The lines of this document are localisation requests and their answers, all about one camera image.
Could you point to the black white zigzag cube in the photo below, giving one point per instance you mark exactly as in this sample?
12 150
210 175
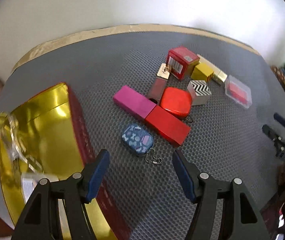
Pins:
199 91

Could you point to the gold tag keychain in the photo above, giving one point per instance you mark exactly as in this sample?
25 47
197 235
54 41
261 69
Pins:
164 71

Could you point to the red rectangular box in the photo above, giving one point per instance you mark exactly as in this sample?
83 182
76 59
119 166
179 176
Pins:
168 126

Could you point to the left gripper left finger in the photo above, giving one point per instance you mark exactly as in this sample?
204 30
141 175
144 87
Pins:
40 216

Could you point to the pink rectangular box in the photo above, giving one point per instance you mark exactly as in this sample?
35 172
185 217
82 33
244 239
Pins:
133 102

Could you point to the blue patterned keychain case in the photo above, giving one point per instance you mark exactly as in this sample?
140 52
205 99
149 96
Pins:
140 143

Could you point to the gold rectangular box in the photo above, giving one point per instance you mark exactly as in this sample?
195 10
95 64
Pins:
219 76

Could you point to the yellow red striped box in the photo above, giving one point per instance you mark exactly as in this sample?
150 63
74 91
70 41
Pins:
202 72

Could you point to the red barcode cube box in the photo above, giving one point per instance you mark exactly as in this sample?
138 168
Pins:
181 62

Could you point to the grey honeycomb table mat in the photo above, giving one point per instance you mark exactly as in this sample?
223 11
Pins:
138 200

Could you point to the beige table edge cloth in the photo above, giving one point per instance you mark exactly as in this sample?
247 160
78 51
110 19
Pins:
52 45

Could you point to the red gold tin box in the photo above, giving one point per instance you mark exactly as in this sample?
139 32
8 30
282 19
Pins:
44 137

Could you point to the clear case red insert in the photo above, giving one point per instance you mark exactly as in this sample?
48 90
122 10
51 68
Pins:
238 91

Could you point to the red rounded case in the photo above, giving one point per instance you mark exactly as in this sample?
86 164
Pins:
176 101

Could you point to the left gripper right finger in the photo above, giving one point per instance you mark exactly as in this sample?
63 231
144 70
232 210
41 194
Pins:
241 219

